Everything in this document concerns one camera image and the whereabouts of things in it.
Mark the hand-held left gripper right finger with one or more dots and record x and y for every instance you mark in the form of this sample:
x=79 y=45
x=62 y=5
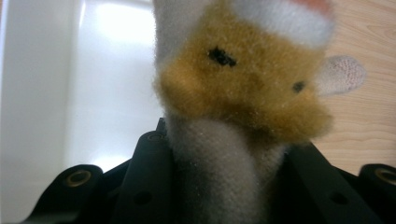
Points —
x=320 y=193

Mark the white plastic bin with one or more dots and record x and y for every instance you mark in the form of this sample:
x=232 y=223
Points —
x=77 y=87

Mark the yellow and white plush toy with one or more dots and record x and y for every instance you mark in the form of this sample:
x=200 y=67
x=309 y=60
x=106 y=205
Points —
x=243 y=93

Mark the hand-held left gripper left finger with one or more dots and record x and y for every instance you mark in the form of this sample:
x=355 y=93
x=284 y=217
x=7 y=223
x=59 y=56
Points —
x=146 y=186

